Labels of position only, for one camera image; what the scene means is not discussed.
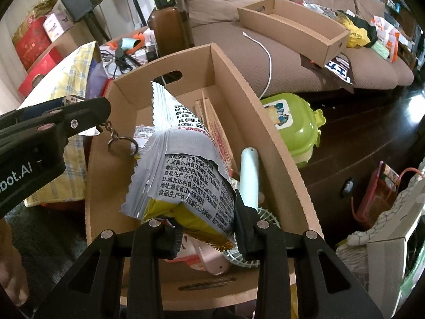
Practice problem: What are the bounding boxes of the pile of colourful packets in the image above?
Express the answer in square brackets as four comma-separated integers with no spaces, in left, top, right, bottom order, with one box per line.
[302,0,339,17]

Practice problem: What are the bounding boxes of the black cables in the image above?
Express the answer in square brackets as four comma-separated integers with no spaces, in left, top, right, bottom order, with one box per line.
[100,48,142,78]

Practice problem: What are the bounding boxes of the pink mouse-eared handheld fan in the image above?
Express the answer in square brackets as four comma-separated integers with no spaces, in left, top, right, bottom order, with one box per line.
[179,233,233,276]

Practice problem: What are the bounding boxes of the red tote bag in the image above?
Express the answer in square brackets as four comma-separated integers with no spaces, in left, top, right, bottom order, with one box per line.
[352,161,399,228]

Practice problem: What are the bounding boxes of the bright red gift box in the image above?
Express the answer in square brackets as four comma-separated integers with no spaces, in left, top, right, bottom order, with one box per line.
[17,53,63,98]

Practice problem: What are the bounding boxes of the black speaker stand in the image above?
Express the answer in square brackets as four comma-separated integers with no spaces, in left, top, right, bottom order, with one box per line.
[84,11,112,42]
[128,0,147,30]

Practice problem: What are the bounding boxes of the black white printed bag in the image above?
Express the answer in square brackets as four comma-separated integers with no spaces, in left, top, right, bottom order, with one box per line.
[324,53,354,85]

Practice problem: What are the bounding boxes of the dark cluttered shelf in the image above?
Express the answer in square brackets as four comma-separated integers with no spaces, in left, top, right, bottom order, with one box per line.
[379,0,420,40]

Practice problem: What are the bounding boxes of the person's grey trousers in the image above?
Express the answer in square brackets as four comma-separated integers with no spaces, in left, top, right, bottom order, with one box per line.
[0,203,87,273]

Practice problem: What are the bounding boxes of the brown sofa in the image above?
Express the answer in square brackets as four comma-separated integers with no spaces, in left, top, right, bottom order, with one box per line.
[166,0,415,95]

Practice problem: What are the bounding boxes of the dark wooden post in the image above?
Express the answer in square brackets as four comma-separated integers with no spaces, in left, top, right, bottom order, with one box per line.
[147,7,195,57]

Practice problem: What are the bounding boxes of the white pink box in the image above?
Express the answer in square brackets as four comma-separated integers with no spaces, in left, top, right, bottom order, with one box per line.
[42,10,74,42]

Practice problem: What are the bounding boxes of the white carton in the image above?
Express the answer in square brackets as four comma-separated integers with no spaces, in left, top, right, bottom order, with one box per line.
[367,189,425,309]

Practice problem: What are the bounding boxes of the purple plastic bag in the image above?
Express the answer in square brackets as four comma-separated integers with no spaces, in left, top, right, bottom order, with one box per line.
[87,62,110,90]

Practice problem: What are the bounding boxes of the light teal handheld fan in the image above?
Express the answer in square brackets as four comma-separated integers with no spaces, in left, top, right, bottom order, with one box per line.
[222,147,283,270]

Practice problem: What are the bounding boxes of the gold snack packet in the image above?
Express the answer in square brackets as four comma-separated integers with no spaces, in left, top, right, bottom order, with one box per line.
[120,80,244,253]

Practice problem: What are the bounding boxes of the large brown carton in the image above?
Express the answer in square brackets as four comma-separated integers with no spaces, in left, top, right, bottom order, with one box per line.
[50,20,110,60]

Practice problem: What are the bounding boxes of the light green packet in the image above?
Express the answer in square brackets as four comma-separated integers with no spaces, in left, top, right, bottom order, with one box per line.
[371,41,390,61]

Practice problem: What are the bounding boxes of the dark red gift box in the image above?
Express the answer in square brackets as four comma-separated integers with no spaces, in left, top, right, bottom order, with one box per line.
[12,15,54,70]

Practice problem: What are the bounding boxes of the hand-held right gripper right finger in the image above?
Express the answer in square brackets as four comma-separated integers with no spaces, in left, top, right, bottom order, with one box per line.
[232,189,384,319]

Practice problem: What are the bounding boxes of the teal orange toy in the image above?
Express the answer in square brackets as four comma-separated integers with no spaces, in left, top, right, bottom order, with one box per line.
[111,35,145,54]

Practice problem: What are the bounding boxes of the white patterned cloth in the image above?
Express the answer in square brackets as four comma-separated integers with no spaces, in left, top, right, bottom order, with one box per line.
[335,206,404,256]

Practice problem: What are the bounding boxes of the white printed packet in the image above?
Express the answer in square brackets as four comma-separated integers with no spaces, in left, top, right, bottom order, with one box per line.
[133,124,156,150]

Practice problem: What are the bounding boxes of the brown cardboard box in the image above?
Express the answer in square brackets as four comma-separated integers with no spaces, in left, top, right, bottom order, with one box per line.
[237,0,351,69]
[84,43,324,309]

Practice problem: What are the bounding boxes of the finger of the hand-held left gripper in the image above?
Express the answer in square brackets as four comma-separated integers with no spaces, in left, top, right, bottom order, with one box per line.
[0,98,73,127]
[0,97,112,145]

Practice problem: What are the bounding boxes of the green children's suitcase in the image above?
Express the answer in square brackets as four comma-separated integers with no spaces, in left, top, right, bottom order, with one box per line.
[260,93,324,168]

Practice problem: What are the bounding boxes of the white charging cable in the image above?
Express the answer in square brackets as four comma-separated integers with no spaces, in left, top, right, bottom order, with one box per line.
[242,31,273,98]

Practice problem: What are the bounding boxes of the yellow checked tablecloth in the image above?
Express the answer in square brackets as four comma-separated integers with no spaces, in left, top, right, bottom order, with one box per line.
[15,41,102,207]

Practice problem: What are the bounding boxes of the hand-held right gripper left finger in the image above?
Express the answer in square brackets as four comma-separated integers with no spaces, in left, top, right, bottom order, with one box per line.
[33,221,181,319]

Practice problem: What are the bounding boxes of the dark green cloth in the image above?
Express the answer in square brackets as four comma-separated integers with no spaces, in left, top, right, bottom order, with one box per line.
[337,10,379,44]

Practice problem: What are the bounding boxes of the wooden chopsticks pack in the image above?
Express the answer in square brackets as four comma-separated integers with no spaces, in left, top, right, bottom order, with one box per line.
[193,91,240,177]

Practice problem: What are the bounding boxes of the yellow plastic bag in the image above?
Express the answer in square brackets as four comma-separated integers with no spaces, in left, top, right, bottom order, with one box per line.
[342,18,371,49]

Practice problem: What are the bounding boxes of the person's left hand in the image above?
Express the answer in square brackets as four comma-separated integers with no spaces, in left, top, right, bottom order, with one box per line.
[0,217,30,308]

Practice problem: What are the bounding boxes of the keyring with white tag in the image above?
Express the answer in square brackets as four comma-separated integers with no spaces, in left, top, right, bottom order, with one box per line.
[61,95,138,157]

